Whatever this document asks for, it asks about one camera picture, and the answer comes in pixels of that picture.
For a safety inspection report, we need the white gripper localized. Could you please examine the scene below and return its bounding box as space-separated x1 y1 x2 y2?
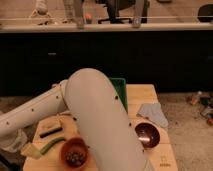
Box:
0 129 28 153

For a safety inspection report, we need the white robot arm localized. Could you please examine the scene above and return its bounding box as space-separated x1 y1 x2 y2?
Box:
0 68 152 171

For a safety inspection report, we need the green pepper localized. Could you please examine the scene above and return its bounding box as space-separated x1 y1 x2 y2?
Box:
40 137 66 155

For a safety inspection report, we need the orange bowl with nuts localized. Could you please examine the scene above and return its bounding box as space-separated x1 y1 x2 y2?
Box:
59 137 89 171

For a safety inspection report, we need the dark cabinet counter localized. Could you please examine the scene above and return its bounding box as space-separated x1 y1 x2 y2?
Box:
0 24 213 96

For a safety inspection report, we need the green plastic tray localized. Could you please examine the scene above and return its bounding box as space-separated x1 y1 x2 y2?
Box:
110 78 128 112

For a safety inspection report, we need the dark brown bowl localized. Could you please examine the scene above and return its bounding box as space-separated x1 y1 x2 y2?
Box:
135 123 160 148

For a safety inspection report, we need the grey blue cloth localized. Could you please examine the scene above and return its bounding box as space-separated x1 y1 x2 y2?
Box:
137 102 169 128

